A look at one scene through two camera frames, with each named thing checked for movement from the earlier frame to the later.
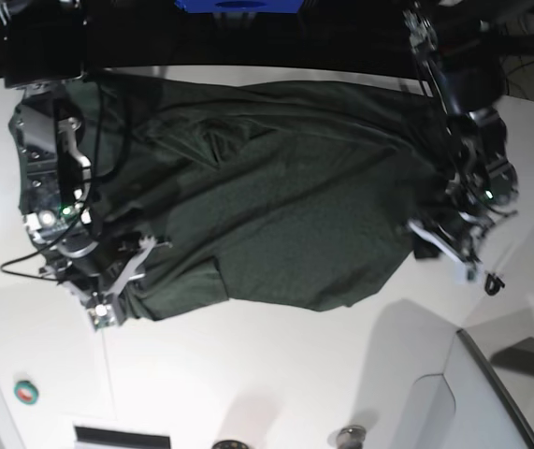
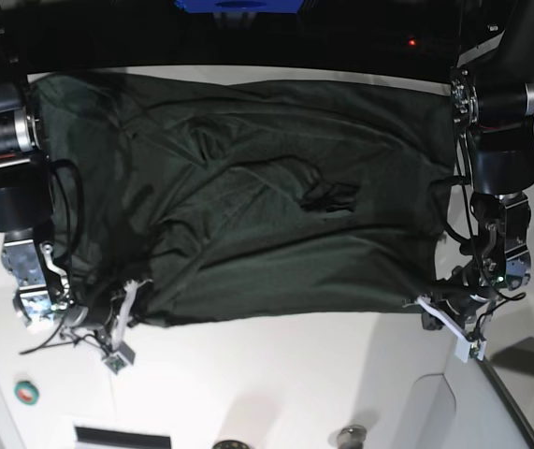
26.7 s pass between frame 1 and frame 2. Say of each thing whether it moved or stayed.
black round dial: stayed
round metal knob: stayed
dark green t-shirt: moved
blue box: stayed
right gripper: moved
